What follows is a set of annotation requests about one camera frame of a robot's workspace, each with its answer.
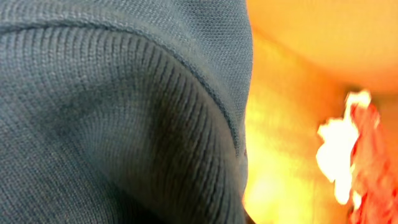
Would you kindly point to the white garment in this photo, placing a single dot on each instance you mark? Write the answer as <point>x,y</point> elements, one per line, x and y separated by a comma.
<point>339,136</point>

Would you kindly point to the red garment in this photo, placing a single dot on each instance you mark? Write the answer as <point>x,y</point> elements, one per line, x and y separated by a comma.
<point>374,179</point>

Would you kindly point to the blue t-shirt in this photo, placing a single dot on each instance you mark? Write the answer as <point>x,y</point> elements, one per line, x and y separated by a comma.
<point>117,111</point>

